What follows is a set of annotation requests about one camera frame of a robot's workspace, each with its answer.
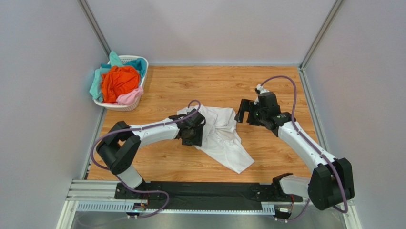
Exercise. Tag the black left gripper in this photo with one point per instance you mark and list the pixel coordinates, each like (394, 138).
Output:
(198, 140)

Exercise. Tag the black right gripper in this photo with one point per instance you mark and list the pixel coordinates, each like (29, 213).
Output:
(251, 112)

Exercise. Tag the white t-shirt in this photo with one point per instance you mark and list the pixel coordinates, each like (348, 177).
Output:
(221, 140)

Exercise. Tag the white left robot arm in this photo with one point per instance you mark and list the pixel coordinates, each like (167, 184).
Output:
(118, 148)

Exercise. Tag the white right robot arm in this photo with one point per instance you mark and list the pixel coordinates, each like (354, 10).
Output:
(331, 182)

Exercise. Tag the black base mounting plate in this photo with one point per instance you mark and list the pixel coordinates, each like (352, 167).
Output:
(205, 195)

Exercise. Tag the pink t-shirt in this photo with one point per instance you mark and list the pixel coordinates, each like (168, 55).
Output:
(131, 97)

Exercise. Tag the orange t-shirt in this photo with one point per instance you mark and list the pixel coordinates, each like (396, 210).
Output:
(119, 81)

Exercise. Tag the white plastic laundry basket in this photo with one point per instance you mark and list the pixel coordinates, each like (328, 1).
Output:
(127, 106)

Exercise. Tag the teal t-shirt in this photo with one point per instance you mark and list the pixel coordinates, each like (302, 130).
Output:
(119, 82)

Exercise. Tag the aluminium frame rail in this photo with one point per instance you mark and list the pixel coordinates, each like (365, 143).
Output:
(98, 195)

